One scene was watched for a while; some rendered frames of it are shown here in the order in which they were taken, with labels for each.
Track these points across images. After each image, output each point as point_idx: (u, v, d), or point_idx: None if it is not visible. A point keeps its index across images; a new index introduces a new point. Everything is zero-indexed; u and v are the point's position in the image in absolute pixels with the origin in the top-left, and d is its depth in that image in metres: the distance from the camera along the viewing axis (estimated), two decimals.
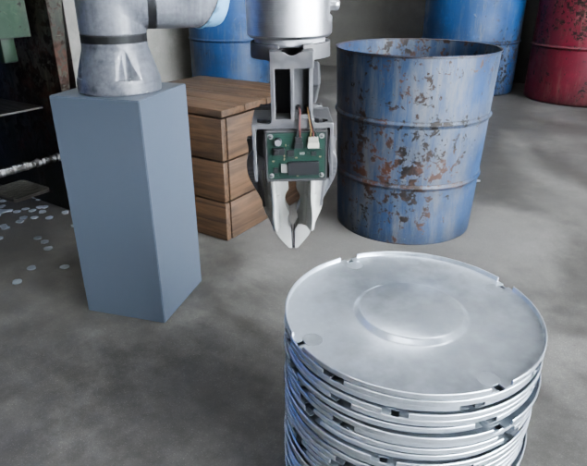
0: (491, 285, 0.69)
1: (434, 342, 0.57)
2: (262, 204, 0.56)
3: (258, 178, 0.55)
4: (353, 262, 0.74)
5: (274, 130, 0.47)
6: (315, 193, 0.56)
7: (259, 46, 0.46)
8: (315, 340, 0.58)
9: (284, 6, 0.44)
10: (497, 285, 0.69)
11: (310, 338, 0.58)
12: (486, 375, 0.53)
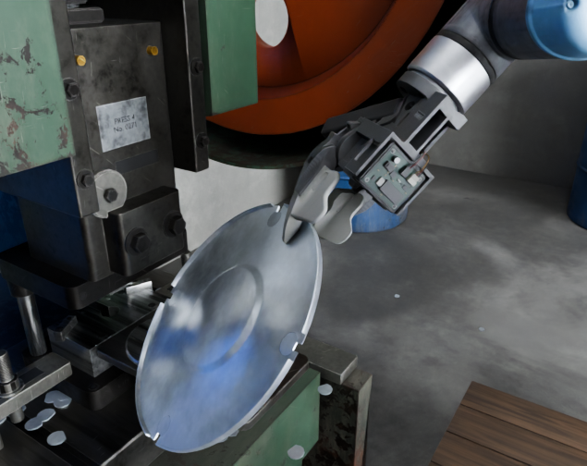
0: (165, 431, 0.56)
1: (201, 295, 0.65)
2: (299, 192, 0.56)
3: (315, 169, 0.56)
4: (293, 349, 0.49)
5: (397, 149, 0.51)
6: (342, 215, 0.59)
7: (427, 82, 0.52)
8: (271, 220, 0.64)
9: (470, 75, 0.52)
10: (161, 435, 0.56)
11: (275, 217, 0.63)
12: (175, 299, 0.70)
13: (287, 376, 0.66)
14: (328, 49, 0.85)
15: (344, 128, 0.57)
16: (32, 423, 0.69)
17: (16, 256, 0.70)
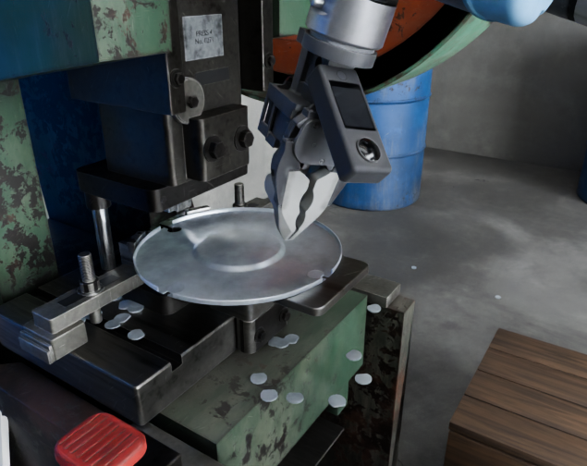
0: (178, 291, 0.67)
1: (213, 234, 0.81)
2: (323, 199, 0.59)
3: (333, 176, 0.58)
4: (320, 277, 0.70)
5: None
6: None
7: None
8: None
9: None
10: (173, 292, 0.67)
11: None
12: None
13: (351, 276, 0.71)
14: None
15: None
16: (111, 323, 0.74)
17: (94, 170, 0.75)
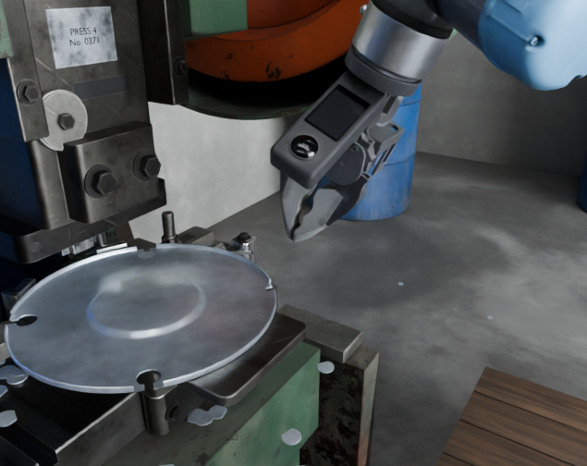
0: (259, 286, 0.65)
1: (133, 335, 0.56)
2: (334, 220, 0.57)
3: (348, 202, 0.55)
4: (149, 251, 0.74)
5: (385, 126, 0.56)
6: None
7: None
8: None
9: (421, 30, 0.50)
10: (264, 287, 0.65)
11: None
12: None
13: (281, 345, 0.55)
14: None
15: (363, 165, 0.51)
16: None
17: None
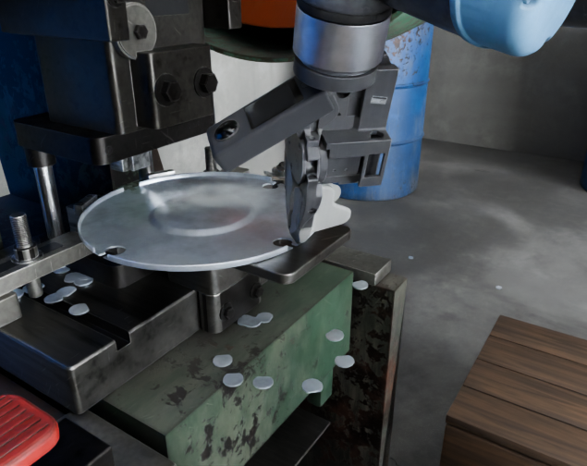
0: (131, 192, 0.74)
1: (245, 200, 0.71)
2: (311, 226, 0.54)
3: (315, 206, 0.52)
4: None
5: (379, 134, 0.50)
6: None
7: (372, 74, 0.45)
8: None
9: (386, 24, 0.44)
10: (131, 190, 0.74)
11: None
12: None
13: (330, 240, 0.61)
14: None
15: (304, 164, 0.48)
16: (52, 297, 0.64)
17: (33, 120, 0.65)
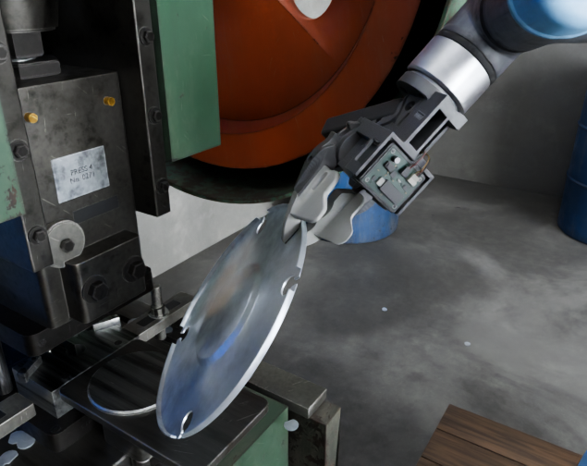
0: None
1: (249, 264, 0.65)
2: (299, 191, 0.56)
3: (315, 169, 0.56)
4: None
5: (397, 149, 0.51)
6: (343, 215, 0.59)
7: (427, 82, 0.52)
8: None
9: (470, 75, 0.52)
10: None
11: None
12: None
13: (245, 422, 0.66)
14: None
15: (344, 128, 0.57)
16: None
17: None
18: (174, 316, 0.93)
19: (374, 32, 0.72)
